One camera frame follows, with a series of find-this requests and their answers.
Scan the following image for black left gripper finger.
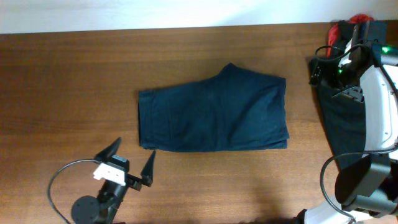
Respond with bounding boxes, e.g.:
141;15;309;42
94;137;121;162
141;151;156;187

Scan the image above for navy blue shorts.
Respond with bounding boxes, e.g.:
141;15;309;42
139;63;289;152

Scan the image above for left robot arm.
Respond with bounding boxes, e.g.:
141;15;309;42
71;138;156;224

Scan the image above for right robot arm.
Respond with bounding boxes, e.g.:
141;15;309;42
294;15;397;223

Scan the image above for dark navy garment pile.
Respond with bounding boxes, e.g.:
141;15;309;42
316;85;366;170

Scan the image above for red garment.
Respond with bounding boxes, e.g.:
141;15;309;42
326;14;375;58

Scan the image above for black garment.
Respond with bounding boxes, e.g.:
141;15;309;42
334;21;355;47

